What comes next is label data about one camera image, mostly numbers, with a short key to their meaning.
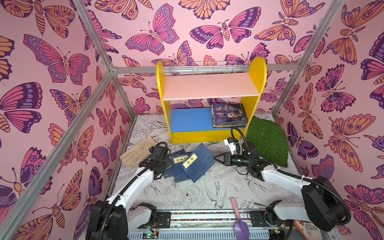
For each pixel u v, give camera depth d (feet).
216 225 2.39
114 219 1.29
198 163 2.67
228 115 3.02
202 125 3.05
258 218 2.40
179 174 2.79
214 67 3.02
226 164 2.35
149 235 2.37
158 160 2.02
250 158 2.13
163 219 2.42
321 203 1.37
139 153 3.23
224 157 2.48
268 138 3.37
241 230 2.28
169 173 2.87
